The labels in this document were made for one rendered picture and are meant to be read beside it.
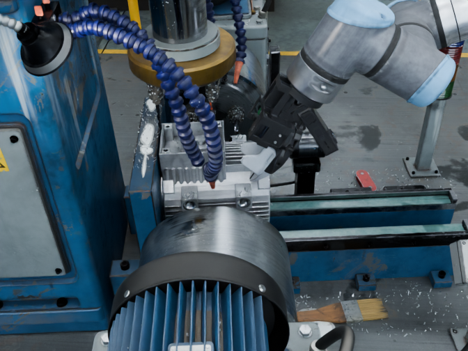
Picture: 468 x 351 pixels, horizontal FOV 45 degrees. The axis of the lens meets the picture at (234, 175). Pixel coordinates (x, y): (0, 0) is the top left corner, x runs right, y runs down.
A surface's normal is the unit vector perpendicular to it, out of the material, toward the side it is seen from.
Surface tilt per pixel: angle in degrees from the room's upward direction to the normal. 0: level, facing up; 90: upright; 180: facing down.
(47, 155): 90
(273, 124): 90
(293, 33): 0
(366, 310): 1
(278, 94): 90
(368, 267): 90
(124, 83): 0
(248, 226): 28
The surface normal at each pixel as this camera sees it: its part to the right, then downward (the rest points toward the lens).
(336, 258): 0.03, 0.64
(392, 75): -0.22, 0.72
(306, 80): -0.48, 0.32
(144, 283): -0.51, -0.66
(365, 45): -0.04, 0.46
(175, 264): -0.19, -0.75
